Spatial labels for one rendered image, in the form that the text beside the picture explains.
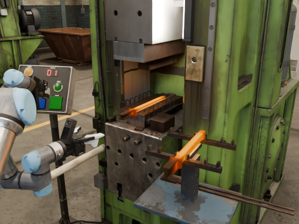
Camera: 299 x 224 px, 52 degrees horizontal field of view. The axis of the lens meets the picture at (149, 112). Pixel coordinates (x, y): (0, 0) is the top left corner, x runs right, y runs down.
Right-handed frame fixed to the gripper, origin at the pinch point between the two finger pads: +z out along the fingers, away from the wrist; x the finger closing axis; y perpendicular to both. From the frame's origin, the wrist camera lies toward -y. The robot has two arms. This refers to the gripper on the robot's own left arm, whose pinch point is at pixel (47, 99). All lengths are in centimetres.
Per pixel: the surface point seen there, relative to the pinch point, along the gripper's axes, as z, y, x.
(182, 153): -34, -25, -76
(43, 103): 9.7, -0.9, 7.3
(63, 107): 10.4, -2.4, -5.1
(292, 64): 457, 188, -258
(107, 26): -9, 38, -32
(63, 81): 10.4, 13.1, -3.0
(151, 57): -5, 24, -56
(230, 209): -15, -46, -97
